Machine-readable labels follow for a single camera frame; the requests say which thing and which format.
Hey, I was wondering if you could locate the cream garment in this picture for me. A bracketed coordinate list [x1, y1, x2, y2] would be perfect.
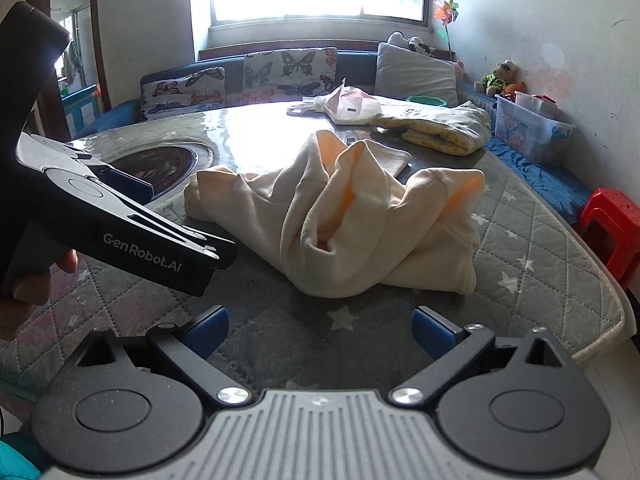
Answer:
[184, 130, 485, 298]

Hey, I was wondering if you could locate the person's left hand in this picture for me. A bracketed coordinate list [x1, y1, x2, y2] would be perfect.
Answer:
[0, 270, 52, 340]

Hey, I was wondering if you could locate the round black induction cooktop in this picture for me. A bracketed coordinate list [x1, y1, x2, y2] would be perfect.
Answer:
[111, 145, 200, 198]

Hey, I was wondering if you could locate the left butterfly cushion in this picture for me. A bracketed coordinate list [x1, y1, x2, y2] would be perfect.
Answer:
[140, 67, 226, 122]

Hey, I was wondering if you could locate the butterfly cushion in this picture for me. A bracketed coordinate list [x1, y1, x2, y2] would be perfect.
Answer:
[241, 47, 338, 105]
[140, 67, 226, 122]

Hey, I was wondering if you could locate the right butterfly cushion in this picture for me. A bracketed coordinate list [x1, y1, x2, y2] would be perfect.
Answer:
[241, 47, 338, 105]

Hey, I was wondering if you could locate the red plastic stool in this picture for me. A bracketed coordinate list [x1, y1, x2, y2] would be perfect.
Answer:
[576, 188, 640, 289]

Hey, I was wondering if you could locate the grey quilted star mat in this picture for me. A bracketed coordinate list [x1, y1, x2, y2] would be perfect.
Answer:
[1, 104, 636, 402]

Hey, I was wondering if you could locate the yellow folded blanket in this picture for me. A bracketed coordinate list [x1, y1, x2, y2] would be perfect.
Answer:
[372, 98, 491, 156]

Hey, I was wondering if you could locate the clear plastic storage box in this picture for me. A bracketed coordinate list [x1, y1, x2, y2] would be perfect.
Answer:
[495, 96, 575, 167]

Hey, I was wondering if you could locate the grey pillow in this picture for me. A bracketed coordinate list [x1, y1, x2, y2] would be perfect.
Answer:
[374, 42, 459, 106]

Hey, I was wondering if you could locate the blue sofa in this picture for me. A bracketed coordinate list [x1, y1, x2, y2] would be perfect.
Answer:
[74, 51, 594, 226]

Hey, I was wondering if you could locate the green bowl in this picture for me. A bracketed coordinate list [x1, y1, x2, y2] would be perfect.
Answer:
[406, 96, 448, 107]

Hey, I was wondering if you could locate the panda plush toy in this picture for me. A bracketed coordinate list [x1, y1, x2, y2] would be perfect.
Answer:
[387, 30, 434, 56]

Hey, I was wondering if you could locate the teddy bear toy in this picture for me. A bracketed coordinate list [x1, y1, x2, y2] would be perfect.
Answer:
[474, 60, 527, 100]

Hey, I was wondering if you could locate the colourful pinwheel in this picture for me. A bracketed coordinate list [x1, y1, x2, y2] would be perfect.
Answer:
[433, 0, 459, 56]

